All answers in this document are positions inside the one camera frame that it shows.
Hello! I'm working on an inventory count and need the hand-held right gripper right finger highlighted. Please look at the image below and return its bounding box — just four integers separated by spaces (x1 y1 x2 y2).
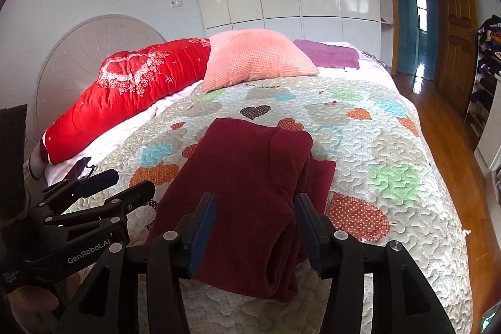
294 192 457 334

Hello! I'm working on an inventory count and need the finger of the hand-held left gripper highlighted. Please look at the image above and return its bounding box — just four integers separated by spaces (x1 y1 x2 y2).
46 180 157 228
39 168 120 208

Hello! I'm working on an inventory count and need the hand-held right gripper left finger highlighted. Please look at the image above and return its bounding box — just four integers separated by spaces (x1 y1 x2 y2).
51 192 217 334

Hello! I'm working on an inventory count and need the dark red garment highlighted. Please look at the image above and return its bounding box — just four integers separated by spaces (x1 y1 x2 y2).
147 117 337 303

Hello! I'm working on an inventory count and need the person's left hand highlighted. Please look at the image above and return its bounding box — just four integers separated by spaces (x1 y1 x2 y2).
6 273 81 331

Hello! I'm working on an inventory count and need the heart-print quilted bedspread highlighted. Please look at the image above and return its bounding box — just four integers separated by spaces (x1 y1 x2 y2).
49 75 474 334

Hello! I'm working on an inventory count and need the red floral quilt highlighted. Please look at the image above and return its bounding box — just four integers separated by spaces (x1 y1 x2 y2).
39 37 212 166

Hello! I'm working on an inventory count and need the round beige headboard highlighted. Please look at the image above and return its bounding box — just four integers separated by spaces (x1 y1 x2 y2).
34 14 167 141

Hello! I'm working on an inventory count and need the purple towel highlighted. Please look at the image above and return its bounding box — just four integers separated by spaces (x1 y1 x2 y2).
293 39 361 70

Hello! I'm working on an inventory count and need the pink pillow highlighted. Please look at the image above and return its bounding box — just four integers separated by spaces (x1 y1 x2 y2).
201 29 320 93

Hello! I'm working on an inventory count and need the white cabinet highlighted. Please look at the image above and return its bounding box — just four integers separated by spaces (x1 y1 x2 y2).
473 73 501 171

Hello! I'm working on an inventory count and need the cluttered shoe rack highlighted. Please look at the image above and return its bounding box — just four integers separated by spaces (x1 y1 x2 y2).
464 15 501 139

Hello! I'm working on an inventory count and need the blue glass door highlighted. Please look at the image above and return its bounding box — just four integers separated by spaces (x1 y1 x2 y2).
389 0 439 81

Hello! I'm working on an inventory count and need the wooden door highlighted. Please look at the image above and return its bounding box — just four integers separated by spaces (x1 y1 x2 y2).
434 0 480 116

